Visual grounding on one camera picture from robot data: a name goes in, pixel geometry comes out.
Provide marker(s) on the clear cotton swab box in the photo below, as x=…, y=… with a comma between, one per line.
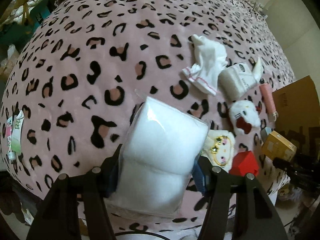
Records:
x=237, y=80

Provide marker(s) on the yellow cardboard small box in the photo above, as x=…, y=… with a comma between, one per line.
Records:
x=277, y=146

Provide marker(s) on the pink leopard print blanket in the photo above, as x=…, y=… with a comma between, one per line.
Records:
x=78, y=77

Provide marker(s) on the light blue wedge sponge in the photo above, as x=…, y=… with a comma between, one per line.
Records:
x=265, y=132

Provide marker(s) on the cream plush charm keychain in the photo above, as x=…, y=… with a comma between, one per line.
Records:
x=219, y=148

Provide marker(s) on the green white sachet packets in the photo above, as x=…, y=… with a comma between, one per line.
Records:
x=13, y=135

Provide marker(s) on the white cream tube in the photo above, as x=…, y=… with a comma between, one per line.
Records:
x=258, y=70

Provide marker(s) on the teal storage box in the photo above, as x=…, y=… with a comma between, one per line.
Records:
x=18, y=33

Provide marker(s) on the white cloth gloves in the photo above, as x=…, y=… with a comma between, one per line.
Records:
x=210, y=61

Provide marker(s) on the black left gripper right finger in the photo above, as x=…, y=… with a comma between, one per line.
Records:
x=255, y=217

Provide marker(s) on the red box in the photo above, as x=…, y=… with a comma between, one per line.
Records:
x=244, y=163

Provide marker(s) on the brown cardboard box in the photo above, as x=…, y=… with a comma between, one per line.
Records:
x=297, y=105

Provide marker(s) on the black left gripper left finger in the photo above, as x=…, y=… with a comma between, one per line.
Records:
x=58, y=217

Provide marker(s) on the white cat plush red bow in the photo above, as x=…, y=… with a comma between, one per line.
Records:
x=244, y=117

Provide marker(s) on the clear bag of cotton pads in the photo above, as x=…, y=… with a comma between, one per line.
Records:
x=157, y=159

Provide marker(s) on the woven basket with clothes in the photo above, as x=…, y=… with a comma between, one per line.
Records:
x=22, y=5

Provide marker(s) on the pink hair roller clip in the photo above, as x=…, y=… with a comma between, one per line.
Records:
x=266, y=92

